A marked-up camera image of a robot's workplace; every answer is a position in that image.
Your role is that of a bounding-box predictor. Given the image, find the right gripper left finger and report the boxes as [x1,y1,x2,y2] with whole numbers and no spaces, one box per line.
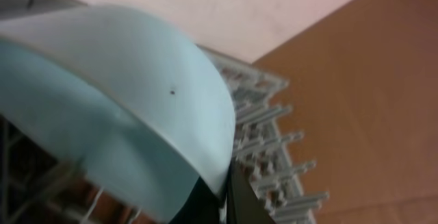
[169,178,220,224]

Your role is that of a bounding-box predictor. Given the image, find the light blue bowl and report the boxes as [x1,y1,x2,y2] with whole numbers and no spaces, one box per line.
[1,5,235,223]

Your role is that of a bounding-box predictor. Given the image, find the grey dishwasher rack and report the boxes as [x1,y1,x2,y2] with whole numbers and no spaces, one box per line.
[0,44,330,224]

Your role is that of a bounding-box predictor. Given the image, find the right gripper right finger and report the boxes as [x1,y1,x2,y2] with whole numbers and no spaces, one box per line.
[227,161,275,224]

